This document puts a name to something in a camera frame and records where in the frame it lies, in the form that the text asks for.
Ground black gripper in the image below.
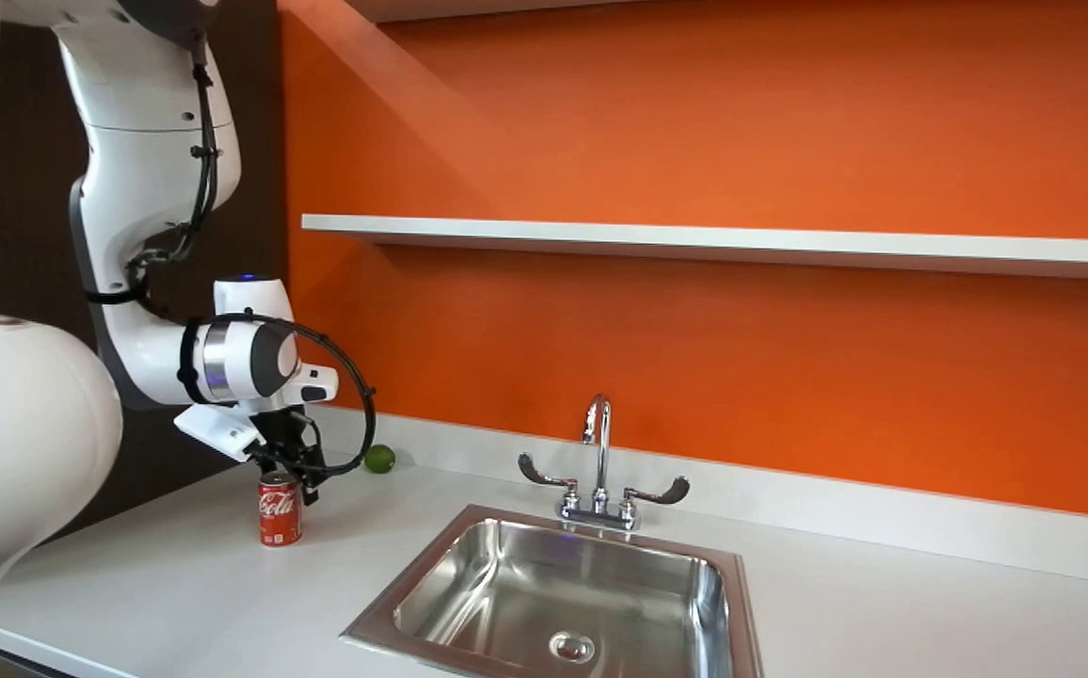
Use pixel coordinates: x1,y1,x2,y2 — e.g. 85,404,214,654
253,405,319,506

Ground red soda can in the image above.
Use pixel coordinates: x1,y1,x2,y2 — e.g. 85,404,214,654
258,473,302,545

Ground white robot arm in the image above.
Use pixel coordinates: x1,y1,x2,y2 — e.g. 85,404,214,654
0,0,341,501

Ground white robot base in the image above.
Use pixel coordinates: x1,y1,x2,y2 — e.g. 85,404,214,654
0,317,124,580

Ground green lime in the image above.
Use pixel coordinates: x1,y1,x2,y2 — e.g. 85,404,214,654
364,443,400,473

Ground stainless steel sink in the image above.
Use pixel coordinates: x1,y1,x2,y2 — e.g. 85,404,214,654
344,506,765,678

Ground chrome faucet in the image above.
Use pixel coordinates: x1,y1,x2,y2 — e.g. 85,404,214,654
518,394,694,530

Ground dark brown cabinet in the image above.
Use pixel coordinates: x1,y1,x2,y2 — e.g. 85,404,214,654
0,0,288,523

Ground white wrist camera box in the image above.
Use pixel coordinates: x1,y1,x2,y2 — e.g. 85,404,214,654
175,404,264,463

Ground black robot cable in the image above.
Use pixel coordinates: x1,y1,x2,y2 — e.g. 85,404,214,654
124,32,380,483

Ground white wall shelf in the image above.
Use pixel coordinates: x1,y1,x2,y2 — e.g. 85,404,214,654
302,209,1088,280

